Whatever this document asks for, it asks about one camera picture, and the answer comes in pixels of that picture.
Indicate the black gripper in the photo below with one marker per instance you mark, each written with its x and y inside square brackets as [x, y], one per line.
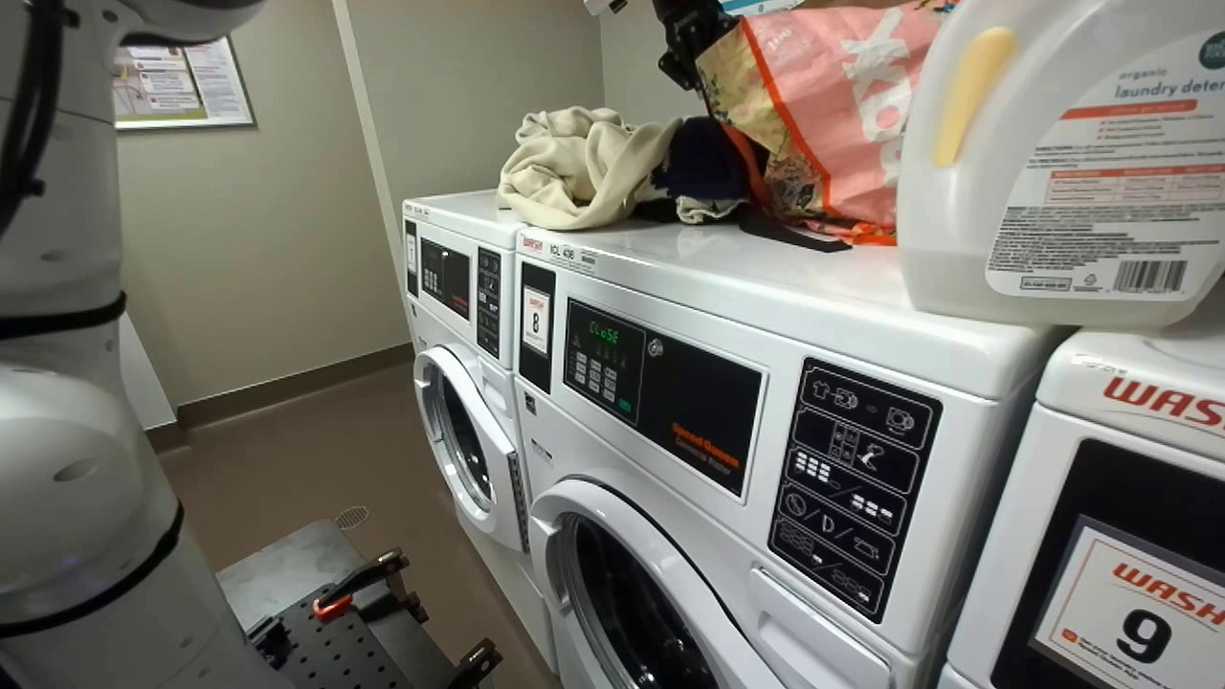
[693, 25]

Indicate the pink printed plastic bag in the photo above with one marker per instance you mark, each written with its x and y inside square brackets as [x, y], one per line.
[830, 116]

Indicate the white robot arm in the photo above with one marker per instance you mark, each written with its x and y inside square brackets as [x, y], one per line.
[77, 483]

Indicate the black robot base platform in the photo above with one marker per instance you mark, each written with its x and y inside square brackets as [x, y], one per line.
[309, 654]

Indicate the dark navy cloth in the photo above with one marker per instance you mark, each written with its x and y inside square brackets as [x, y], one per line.
[705, 157]

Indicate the cream fabric garment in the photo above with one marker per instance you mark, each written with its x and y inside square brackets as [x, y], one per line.
[581, 165]

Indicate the white washing machine unnumbered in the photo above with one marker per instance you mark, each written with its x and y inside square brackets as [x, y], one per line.
[479, 268]

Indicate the number eight card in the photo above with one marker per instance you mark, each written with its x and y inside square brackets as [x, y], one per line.
[538, 324]

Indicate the white washing machine number eight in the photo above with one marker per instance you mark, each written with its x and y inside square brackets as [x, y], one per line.
[767, 370]

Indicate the white laundry detergent bottle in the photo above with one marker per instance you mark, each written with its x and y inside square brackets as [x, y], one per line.
[1058, 165]

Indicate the round door of unnumbered machine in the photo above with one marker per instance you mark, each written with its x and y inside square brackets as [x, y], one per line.
[490, 441]

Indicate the round door of machine eight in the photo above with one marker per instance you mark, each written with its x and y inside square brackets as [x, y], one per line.
[626, 549]

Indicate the white washing machine number nine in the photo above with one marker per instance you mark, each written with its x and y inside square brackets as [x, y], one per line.
[1122, 483]

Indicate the grey leaning panel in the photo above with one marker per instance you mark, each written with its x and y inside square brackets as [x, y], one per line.
[146, 375]

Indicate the plain black clamp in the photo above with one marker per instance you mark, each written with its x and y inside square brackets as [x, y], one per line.
[479, 659]

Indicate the number nine card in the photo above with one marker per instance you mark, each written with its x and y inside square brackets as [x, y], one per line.
[1136, 619]

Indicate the framed wall poster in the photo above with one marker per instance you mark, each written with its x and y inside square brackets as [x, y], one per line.
[178, 81]

